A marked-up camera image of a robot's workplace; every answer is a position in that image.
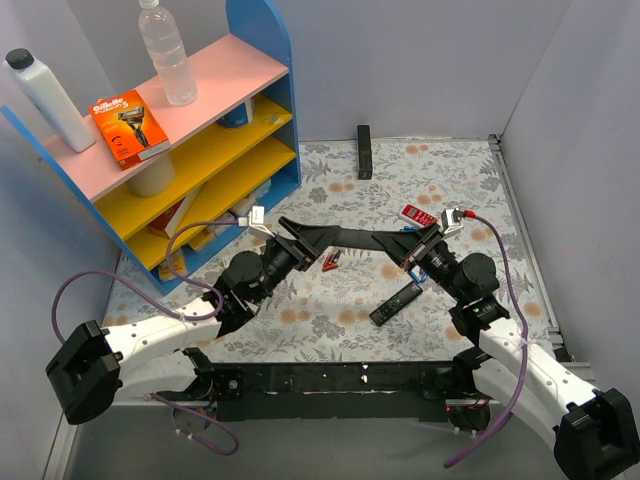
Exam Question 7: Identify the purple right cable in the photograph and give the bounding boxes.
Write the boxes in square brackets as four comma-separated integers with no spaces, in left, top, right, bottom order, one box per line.
[442,209,530,470]

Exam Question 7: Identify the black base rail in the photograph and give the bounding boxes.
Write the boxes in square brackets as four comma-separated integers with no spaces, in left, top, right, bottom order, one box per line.
[161,348,491,432]

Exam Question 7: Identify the blue white can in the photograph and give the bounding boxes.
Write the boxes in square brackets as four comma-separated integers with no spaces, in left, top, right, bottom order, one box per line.
[216,98,255,129]

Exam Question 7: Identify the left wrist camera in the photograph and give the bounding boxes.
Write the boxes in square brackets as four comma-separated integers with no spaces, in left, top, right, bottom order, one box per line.
[238,205,274,240]

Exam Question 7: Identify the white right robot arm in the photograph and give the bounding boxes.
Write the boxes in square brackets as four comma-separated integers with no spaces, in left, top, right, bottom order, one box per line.
[373,227,639,479]

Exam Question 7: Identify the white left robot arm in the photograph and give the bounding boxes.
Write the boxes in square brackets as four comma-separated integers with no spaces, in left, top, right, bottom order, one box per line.
[45,217,342,425]

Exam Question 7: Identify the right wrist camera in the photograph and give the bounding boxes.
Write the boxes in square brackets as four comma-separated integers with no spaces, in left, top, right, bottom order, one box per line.
[441,208,465,239]

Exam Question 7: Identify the red white remote control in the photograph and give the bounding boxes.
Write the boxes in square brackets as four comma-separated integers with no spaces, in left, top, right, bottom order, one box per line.
[398,204,439,228]

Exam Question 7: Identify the blue battery beside remote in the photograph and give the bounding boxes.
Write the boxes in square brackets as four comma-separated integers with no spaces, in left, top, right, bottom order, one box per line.
[409,271,427,284]

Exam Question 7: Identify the black remote with buttons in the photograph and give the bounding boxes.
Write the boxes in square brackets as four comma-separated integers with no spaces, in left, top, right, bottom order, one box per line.
[369,281,423,327]

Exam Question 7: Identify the plain black remote control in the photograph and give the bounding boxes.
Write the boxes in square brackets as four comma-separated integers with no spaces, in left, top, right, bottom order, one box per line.
[330,228,394,251]

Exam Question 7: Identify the cream cylinder on shelf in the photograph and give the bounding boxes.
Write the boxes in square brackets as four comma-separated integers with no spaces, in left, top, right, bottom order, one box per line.
[125,155,175,198]

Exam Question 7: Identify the black box at back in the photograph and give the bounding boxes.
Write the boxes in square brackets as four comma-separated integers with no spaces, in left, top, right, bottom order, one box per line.
[356,125,373,180]

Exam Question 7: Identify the tissue packs on shelf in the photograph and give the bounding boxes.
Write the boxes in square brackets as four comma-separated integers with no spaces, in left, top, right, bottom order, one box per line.
[157,179,272,281]

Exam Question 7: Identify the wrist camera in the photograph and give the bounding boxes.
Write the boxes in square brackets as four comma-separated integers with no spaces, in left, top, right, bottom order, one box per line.
[238,205,274,240]
[441,208,465,239]

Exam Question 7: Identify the blue pink yellow shelf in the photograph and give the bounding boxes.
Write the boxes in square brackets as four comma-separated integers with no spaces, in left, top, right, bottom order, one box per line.
[3,1,300,293]

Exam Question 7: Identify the white bottle black cap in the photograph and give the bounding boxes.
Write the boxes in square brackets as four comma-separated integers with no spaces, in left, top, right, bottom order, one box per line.
[3,48,96,152]

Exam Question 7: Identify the clear plastic water bottle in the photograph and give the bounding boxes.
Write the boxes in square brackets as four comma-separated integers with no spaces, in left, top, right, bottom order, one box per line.
[138,0,198,106]

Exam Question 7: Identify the orange razor box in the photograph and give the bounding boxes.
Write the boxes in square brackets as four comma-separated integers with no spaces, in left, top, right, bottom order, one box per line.
[89,90,171,171]

